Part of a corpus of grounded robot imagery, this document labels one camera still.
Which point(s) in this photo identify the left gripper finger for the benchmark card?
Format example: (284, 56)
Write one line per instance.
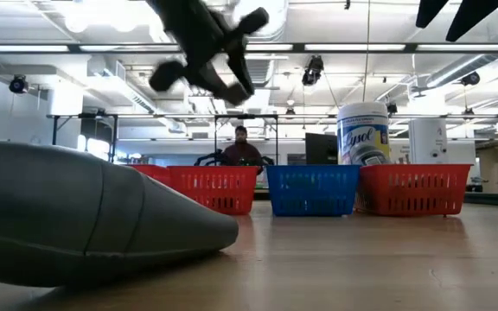
(167, 76)
(242, 65)

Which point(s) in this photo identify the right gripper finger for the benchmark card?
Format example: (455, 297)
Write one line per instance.
(474, 15)
(430, 10)

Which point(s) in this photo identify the black background robot arm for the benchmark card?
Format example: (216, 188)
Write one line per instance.
(268, 161)
(209, 159)

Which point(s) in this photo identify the black ceiling spotlight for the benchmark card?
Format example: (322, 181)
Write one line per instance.
(18, 84)
(392, 108)
(312, 71)
(470, 78)

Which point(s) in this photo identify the person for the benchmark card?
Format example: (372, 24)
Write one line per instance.
(242, 155)

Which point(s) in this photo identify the red plastic slotted basket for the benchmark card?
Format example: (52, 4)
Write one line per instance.
(413, 190)
(214, 190)
(154, 173)

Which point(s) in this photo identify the black computer monitor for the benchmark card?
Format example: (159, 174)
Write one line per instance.
(321, 149)

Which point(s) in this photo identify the white printed box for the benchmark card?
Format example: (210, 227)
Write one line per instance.
(428, 142)

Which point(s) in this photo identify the Lysol wipes canister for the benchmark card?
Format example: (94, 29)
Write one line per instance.
(361, 125)

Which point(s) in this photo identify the blue plastic slotted basket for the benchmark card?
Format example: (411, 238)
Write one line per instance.
(314, 190)

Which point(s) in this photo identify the silver ventilation duct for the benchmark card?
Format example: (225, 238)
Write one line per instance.
(268, 71)

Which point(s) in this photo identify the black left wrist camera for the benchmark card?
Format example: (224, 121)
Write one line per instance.
(254, 20)

